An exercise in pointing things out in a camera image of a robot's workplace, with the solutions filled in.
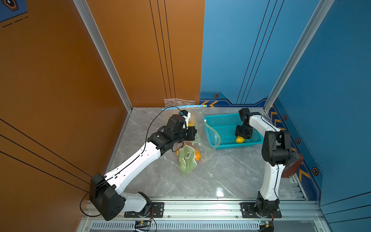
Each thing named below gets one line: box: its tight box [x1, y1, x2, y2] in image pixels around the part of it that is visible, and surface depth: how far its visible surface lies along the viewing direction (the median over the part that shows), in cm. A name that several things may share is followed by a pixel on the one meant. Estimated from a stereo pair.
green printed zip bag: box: [176, 145, 198, 177], surface depth 84 cm
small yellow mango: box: [235, 136, 245, 144], surface depth 98 cm
